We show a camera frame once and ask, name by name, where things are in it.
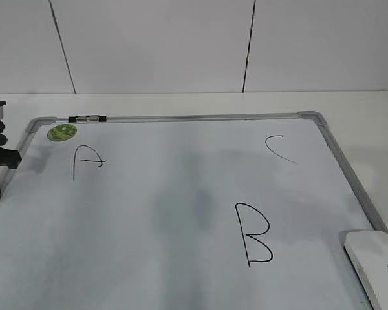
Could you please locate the black silver board clip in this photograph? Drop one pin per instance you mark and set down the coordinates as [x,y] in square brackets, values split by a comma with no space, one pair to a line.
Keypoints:
[87,119]

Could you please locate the white board with grey frame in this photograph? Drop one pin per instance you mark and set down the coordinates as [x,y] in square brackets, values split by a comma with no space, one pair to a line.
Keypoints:
[183,212]

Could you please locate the round green magnet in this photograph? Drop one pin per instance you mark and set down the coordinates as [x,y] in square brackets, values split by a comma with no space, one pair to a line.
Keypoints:
[61,132]

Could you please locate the white whiteboard eraser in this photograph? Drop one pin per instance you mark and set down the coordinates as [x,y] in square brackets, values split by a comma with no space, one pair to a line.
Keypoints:
[368,253]

